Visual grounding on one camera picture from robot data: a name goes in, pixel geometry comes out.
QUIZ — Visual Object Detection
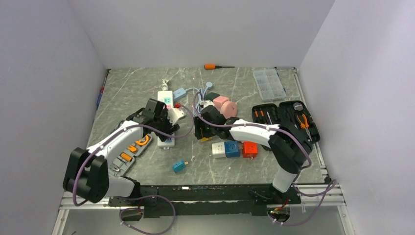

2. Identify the clear plastic organizer box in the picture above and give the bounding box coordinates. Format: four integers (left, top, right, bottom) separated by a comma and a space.
253, 69, 286, 100

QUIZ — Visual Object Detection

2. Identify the white and blue cube adapter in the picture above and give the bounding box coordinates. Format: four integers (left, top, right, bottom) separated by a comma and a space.
211, 141, 241, 158

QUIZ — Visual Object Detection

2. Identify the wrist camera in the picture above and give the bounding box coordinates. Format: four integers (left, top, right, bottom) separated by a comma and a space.
167, 108, 186, 125
199, 100, 214, 109

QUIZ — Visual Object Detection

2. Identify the white power strip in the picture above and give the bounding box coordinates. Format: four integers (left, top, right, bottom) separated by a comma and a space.
157, 79, 175, 150

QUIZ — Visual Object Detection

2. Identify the purple cable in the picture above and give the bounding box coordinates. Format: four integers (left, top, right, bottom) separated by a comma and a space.
193, 91, 338, 227
71, 103, 195, 235

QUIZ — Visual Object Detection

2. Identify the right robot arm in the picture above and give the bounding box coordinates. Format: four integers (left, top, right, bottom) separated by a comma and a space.
194, 105, 312, 203

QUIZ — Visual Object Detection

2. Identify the black tool case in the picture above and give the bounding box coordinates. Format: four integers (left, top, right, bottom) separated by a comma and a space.
252, 100, 321, 153

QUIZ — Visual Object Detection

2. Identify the orange handled screwdriver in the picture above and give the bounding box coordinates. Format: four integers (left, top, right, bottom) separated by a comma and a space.
204, 64, 234, 70

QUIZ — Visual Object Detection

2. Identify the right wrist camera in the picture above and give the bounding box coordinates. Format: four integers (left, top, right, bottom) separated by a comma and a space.
199, 100, 214, 109

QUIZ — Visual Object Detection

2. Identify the grey tool case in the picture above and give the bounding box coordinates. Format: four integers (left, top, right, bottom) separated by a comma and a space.
108, 134, 153, 177

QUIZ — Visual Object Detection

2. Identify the blue red pen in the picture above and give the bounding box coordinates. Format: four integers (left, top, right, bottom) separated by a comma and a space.
96, 78, 107, 108

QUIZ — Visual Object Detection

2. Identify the orange cube adapter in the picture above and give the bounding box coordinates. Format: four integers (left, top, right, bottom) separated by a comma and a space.
199, 137, 212, 142

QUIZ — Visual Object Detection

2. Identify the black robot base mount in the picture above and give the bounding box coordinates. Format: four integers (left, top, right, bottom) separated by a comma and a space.
109, 184, 301, 218

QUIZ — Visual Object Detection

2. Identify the pink cube socket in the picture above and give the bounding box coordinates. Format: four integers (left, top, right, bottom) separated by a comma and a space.
213, 95, 238, 118

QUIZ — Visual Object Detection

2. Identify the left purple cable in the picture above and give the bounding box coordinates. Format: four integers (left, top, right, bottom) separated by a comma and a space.
71, 103, 195, 235

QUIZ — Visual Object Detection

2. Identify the red cube adapter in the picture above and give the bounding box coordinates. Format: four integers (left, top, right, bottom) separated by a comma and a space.
242, 141, 258, 159

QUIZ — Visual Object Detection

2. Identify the light blue power strip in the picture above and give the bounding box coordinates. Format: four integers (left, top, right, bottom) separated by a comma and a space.
172, 88, 187, 102

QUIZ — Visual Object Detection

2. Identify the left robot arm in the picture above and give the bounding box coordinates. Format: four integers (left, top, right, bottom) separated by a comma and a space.
63, 98, 179, 206

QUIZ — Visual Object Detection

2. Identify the dark green cube adapter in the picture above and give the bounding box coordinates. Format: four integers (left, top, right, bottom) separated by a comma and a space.
205, 92, 220, 101

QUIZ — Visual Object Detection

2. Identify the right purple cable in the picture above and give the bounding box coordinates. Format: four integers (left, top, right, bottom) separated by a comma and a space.
193, 91, 338, 227

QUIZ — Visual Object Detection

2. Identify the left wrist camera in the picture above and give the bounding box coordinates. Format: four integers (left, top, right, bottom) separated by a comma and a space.
167, 108, 186, 125

